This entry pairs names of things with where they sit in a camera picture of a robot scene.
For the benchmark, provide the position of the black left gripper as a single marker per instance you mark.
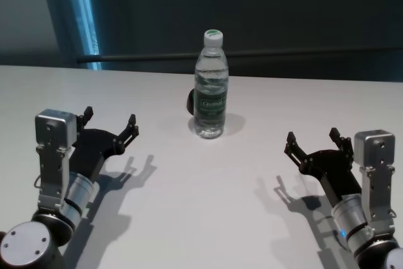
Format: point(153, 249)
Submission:
point(94, 146)

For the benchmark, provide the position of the dark horizontal railing bar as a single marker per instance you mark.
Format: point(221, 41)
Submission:
point(141, 57)

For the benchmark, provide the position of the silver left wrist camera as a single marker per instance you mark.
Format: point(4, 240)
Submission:
point(55, 130)

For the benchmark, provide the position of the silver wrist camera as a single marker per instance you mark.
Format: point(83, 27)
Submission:
point(374, 149)
point(55, 130)

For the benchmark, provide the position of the narrow window strip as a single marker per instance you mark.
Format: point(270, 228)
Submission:
point(85, 29)

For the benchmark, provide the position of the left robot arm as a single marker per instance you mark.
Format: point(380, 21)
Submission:
point(22, 243)

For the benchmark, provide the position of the clear green-label water bottle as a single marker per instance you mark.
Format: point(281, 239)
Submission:
point(211, 99)

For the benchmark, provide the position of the black round green-top button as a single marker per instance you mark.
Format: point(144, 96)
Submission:
point(189, 102)

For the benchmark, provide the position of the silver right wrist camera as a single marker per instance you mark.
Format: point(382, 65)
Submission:
point(374, 149)

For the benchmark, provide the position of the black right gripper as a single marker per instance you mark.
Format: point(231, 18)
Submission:
point(333, 168)

